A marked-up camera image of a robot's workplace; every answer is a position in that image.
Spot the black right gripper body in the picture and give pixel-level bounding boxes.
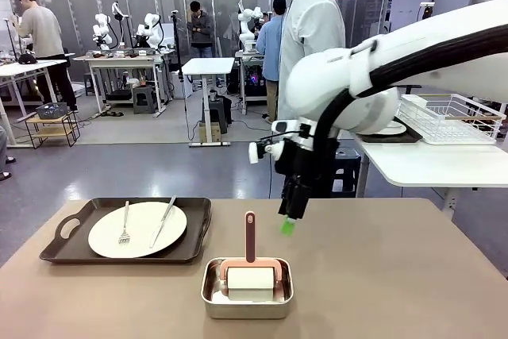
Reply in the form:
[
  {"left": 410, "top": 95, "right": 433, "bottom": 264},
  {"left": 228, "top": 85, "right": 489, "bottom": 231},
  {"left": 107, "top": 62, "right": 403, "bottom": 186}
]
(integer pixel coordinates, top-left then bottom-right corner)
[{"left": 273, "top": 138, "right": 319, "bottom": 194}]

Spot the silver table knife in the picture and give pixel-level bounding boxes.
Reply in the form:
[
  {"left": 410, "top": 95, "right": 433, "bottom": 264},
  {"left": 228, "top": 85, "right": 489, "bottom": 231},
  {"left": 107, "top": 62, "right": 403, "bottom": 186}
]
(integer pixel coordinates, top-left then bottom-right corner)
[{"left": 148, "top": 195, "right": 178, "bottom": 248}]

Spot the large white dinner plate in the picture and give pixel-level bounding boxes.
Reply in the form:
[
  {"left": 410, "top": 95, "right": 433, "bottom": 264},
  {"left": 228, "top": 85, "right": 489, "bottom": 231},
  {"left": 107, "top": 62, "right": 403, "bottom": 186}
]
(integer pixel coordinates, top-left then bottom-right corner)
[{"left": 87, "top": 201, "right": 187, "bottom": 259}]

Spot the silver fork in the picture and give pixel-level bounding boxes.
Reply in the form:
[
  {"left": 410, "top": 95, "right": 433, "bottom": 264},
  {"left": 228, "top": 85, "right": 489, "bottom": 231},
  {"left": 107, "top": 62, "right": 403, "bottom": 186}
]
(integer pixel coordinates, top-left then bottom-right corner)
[{"left": 117, "top": 200, "right": 133, "bottom": 246}]

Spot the dark brown serving tray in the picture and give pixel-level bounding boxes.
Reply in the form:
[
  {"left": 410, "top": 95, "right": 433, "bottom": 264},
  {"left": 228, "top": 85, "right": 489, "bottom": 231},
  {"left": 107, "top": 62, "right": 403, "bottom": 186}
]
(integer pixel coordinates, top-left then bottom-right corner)
[
  {"left": 359, "top": 117, "right": 424, "bottom": 144},
  {"left": 38, "top": 197, "right": 213, "bottom": 264}
]

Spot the pink lint roller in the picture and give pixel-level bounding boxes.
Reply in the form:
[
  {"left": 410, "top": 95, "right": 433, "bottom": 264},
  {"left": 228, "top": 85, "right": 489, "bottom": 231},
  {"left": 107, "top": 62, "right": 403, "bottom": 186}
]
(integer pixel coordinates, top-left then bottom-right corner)
[{"left": 220, "top": 210, "right": 283, "bottom": 302}]

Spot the dark blue plastic stool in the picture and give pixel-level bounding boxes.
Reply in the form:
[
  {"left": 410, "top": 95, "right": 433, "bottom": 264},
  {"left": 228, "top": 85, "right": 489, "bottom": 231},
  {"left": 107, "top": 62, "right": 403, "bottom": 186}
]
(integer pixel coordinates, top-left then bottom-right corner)
[{"left": 332, "top": 150, "right": 362, "bottom": 194}]

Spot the cardboard box under desk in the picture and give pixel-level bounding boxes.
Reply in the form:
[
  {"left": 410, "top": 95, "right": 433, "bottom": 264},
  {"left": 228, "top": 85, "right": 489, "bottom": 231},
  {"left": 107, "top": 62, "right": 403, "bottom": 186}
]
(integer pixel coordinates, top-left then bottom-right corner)
[{"left": 198, "top": 121, "right": 223, "bottom": 144}]

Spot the black stool under desk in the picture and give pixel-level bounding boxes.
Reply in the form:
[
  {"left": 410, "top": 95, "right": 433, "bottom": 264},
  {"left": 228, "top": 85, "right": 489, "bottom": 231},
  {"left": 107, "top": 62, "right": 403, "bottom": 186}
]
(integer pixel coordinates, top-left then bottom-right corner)
[{"left": 205, "top": 95, "right": 233, "bottom": 136}]

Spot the computer with coloured lights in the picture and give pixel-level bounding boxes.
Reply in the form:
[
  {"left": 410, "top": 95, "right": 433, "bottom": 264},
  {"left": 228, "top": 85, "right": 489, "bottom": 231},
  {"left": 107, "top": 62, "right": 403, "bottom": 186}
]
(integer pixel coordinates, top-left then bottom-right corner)
[{"left": 244, "top": 65, "right": 266, "bottom": 98}]

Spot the stainless steel rectangular tray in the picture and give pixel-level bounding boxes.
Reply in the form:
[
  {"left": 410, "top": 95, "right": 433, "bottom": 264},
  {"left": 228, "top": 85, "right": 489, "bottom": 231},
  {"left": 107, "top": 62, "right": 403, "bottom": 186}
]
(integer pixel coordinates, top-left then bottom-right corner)
[{"left": 200, "top": 257, "right": 294, "bottom": 320}]

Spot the person in blue shirt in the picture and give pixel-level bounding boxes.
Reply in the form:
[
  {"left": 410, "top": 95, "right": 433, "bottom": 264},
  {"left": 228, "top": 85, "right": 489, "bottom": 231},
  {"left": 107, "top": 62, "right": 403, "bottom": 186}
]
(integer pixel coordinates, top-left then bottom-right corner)
[{"left": 256, "top": 0, "right": 287, "bottom": 125}]

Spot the white side table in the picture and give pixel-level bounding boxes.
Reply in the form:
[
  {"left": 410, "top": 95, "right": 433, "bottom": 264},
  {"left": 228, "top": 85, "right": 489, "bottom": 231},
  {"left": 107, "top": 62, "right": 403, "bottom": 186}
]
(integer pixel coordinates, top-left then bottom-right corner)
[{"left": 356, "top": 140, "right": 508, "bottom": 221}]

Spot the person in white hoodie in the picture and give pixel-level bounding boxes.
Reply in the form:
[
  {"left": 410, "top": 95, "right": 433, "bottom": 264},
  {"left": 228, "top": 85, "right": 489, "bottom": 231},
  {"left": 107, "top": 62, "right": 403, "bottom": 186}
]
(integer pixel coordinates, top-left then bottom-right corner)
[{"left": 276, "top": 0, "right": 382, "bottom": 200}]

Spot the person in dark grey jacket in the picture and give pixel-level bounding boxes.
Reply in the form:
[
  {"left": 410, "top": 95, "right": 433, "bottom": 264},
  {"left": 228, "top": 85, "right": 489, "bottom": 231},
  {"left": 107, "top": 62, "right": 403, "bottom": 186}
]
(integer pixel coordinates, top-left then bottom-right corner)
[{"left": 186, "top": 0, "right": 216, "bottom": 59}]

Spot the grey step stool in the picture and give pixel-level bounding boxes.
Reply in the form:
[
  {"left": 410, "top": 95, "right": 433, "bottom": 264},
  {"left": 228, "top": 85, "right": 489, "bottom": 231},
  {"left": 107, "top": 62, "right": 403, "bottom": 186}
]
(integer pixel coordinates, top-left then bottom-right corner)
[{"left": 132, "top": 84, "right": 156, "bottom": 115}]

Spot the black tripod stand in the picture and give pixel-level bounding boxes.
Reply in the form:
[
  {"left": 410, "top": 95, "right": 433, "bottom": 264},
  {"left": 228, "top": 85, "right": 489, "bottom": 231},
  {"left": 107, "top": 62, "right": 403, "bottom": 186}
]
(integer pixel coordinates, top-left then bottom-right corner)
[{"left": 169, "top": 9, "right": 188, "bottom": 80}]

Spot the white workbench with robots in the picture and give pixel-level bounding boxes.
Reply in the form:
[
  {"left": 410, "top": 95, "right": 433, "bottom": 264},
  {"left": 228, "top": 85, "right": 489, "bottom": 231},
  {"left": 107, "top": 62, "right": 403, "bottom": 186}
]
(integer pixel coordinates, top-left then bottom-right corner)
[{"left": 73, "top": 49, "right": 167, "bottom": 118}]

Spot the grey plastic basket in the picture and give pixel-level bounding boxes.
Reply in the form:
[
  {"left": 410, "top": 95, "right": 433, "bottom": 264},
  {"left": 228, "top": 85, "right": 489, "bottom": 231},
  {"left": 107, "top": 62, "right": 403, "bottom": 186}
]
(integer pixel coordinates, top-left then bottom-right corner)
[{"left": 36, "top": 102, "right": 69, "bottom": 120}]

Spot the person in beige sweater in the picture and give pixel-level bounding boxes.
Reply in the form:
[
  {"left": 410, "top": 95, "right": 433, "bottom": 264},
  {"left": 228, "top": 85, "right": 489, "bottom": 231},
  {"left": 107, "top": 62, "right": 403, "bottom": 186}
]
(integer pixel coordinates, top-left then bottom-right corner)
[{"left": 15, "top": 0, "right": 79, "bottom": 113}]

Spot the seated person's leg and sandal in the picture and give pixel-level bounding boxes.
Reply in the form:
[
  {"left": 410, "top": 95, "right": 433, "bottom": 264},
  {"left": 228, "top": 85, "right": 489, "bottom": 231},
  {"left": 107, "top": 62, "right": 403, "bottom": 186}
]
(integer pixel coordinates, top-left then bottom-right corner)
[{"left": 0, "top": 126, "right": 17, "bottom": 182}]

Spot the white background desk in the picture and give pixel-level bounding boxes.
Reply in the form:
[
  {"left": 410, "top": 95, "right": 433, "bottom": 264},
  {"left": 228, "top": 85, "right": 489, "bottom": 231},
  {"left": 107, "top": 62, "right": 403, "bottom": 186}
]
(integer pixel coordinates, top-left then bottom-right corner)
[{"left": 0, "top": 59, "right": 69, "bottom": 148}]

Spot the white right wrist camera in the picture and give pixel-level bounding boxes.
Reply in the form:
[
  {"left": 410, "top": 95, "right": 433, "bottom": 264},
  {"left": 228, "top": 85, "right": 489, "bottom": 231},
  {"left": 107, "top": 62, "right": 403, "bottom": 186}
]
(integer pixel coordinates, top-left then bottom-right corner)
[{"left": 248, "top": 140, "right": 285, "bottom": 164}]

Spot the white wire dish rack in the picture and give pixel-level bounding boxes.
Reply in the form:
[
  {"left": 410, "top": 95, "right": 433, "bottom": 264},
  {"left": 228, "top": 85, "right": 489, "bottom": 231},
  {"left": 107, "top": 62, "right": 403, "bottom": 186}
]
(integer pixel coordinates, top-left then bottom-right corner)
[{"left": 398, "top": 93, "right": 507, "bottom": 145}]

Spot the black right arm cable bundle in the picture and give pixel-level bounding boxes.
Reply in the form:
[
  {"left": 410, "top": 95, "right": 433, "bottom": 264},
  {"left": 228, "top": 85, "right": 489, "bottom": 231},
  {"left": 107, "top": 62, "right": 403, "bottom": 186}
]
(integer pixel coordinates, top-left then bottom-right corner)
[{"left": 313, "top": 23, "right": 508, "bottom": 157}]

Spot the wooden black-frame low shelf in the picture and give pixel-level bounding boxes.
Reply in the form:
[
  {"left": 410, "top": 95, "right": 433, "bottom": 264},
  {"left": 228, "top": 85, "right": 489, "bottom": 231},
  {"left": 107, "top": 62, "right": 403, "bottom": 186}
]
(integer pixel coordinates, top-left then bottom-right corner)
[{"left": 24, "top": 110, "right": 82, "bottom": 150}]

